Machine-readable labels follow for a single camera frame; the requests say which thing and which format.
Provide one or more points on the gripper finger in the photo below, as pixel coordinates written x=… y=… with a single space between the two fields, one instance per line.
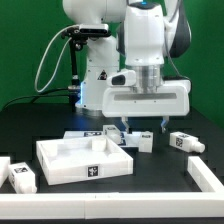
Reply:
x=164 y=123
x=126 y=124

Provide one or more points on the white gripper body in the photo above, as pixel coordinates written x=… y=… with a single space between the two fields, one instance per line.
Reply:
x=170 y=99

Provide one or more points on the white square tabletop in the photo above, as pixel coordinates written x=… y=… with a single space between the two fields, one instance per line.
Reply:
x=81 y=159

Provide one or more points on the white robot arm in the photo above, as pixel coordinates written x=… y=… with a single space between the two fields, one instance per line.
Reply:
x=127 y=42

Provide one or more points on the white U-shaped fence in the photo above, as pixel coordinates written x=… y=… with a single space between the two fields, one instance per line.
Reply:
x=207 y=202

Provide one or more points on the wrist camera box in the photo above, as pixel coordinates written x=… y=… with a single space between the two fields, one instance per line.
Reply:
x=124 y=78

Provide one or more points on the black camera on stand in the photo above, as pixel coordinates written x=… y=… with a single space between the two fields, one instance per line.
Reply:
x=78 y=36

